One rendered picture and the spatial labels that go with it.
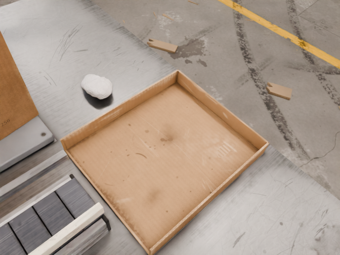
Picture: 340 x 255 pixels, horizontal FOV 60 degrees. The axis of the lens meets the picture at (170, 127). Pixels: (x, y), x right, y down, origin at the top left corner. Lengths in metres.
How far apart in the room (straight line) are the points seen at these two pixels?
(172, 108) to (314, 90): 1.57
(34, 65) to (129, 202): 0.42
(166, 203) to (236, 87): 1.46
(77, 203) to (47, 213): 0.05
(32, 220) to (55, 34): 0.51
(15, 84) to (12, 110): 0.05
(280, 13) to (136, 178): 2.31
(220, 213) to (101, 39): 0.53
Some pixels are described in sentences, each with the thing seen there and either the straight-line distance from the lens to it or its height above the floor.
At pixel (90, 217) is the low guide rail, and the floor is 0.91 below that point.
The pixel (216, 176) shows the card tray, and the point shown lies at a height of 0.83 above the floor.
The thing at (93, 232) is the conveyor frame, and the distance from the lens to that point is 0.48.
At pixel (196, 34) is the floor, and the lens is 2.27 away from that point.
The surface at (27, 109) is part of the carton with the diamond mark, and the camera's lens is 0.62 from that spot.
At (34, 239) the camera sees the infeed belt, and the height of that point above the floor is 0.88.
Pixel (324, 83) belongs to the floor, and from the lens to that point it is 2.22.
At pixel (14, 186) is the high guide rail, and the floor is 0.96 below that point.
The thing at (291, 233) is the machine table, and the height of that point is 0.83.
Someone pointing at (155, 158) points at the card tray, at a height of 0.83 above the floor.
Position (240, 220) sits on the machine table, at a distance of 0.56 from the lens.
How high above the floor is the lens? 1.34
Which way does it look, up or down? 54 degrees down
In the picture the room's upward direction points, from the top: 7 degrees clockwise
